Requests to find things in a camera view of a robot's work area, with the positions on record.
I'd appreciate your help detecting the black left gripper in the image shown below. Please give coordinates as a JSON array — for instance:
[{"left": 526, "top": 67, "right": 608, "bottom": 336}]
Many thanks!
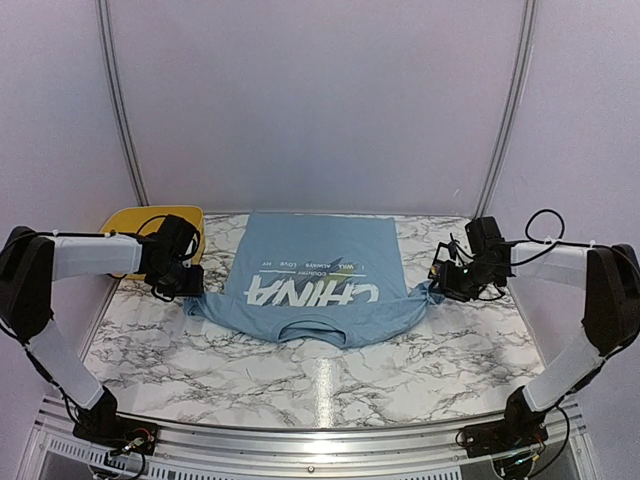
[{"left": 151, "top": 258, "right": 203, "bottom": 297}]

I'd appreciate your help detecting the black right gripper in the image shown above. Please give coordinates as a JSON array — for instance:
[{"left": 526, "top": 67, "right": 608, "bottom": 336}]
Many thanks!
[{"left": 428, "top": 258, "right": 500, "bottom": 302}]

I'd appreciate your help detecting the light blue printed t-shirt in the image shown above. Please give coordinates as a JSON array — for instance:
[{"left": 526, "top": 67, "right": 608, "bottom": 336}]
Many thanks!
[{"left": 184, "top": 213, "right": 444, "bottom": 349}]

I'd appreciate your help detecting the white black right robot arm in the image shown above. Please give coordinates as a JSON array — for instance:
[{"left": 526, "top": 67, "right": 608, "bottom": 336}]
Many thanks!
[{"left": 429, "top": 216, "right": 639, "bottom": 455}]

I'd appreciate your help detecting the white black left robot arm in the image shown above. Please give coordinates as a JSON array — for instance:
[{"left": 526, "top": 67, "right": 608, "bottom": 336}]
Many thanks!
[{"left": 1, "top": 214, "right": 204, "bottom": 449}]

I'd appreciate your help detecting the black brooch box base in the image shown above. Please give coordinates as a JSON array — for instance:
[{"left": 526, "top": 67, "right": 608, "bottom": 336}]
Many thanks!
[{"left": 428, "top": 242, "right": 456, "bottom": 280}]

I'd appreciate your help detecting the yellow plastic basket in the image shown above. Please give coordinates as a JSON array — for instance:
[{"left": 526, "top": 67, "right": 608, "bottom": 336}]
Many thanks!
[{"left": 102, "top": 205, "right": 206, "bottom": 280}]

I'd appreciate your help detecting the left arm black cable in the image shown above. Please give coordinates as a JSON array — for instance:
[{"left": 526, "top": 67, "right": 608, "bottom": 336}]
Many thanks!
[{"left": 134, "top": 215, "right": 169, "bottom": 239}]

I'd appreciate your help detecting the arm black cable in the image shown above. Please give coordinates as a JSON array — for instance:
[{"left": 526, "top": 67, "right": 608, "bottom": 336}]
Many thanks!
[
  {"left": 134, "top": 215, "right": 169, "bottom": 239},
  {"left": 524, "top": 208, "right": 569, "bottom": 246}
]

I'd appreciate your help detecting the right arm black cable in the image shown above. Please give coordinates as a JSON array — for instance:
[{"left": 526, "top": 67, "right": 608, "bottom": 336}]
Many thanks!
[{"left": 524, "top": 208, "right": 569, "bottom": 246}]

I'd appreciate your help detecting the left aluminium corner post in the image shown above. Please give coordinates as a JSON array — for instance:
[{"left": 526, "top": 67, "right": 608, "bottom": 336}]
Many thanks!
[{"left": 95, "top": 0, "right": 150, "bottom": 206}]

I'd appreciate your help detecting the aluminium corner post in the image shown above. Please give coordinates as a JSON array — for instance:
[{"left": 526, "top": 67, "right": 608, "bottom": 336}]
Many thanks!
[
  {"left": 473, "top": 0, "right": 538, "bottom": 218},
  {"left": 95, "top": 0, "right": 150, "bottom": 206}
]

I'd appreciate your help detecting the right aluminium corner post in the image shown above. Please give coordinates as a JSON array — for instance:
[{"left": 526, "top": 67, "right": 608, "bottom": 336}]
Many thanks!
[{"left": 473, "top": 0, "right": 538, "bottom": 218}]

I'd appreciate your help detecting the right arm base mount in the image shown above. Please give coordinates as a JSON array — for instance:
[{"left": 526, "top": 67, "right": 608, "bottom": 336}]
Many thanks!
[{"left": 455, "top": 420, "right": 548, "bottom": 458}]

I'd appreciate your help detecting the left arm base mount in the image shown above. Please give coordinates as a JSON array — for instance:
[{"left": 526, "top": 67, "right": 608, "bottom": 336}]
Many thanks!
[{"left": 73, "top": 417, "right": 159, "bottom": 455}]

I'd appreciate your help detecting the aluminium front rail frame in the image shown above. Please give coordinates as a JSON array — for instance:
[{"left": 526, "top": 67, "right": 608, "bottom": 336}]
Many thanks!
[{"left": 17, "top": 397, "right": 602, "bottom": 479}]

